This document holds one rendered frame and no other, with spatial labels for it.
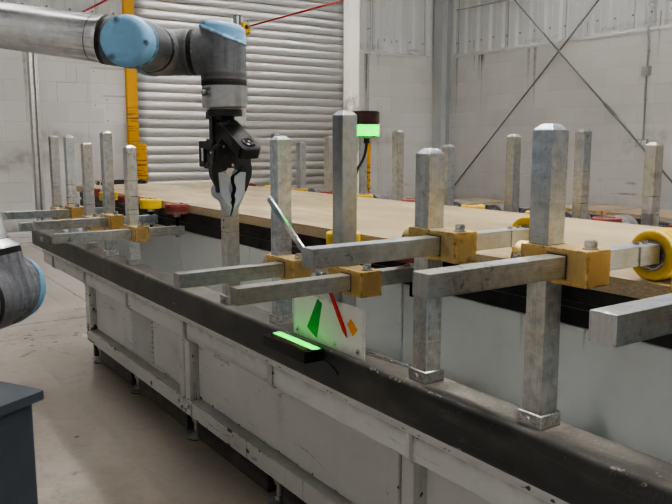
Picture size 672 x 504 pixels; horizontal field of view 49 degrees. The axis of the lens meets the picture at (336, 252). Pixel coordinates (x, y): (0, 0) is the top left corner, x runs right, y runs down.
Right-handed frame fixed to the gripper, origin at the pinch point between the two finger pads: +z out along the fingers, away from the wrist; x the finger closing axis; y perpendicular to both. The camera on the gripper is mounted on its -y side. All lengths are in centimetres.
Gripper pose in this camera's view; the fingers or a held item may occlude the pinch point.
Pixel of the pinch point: (231, 209)
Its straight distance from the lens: 150.7
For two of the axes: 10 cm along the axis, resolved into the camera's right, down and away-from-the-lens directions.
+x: -8.1, 0.9, -5.8
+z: 0.0, 9.9, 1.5
